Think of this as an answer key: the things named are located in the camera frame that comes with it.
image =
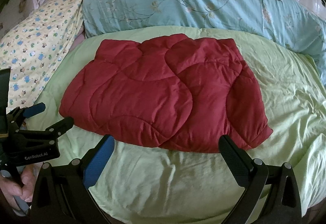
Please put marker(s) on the yellow cartoon print pillow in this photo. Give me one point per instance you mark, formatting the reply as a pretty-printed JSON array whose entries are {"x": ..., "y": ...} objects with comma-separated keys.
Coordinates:
[{"x": 35, "y": 48}]

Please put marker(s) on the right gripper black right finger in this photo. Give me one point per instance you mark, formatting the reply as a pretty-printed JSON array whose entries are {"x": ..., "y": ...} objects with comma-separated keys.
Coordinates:
[{"x": 282, "y": 205}]

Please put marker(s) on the red quilted down coat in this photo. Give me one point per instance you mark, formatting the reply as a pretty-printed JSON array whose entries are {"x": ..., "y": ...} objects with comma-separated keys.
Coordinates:
[{"x": 171, "y": 92}]

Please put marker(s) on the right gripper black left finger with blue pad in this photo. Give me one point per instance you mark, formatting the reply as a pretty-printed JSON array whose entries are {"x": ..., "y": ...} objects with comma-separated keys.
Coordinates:
[{"x": 61, "y": 193}]

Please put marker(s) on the teal floral quilt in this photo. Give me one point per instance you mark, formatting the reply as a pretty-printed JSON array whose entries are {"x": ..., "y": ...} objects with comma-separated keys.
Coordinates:
[{"x": 286, "y": 22}]

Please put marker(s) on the person's left hand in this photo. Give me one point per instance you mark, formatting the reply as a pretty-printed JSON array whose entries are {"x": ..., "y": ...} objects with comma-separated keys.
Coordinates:
[{"x": 11, "y": 188}]

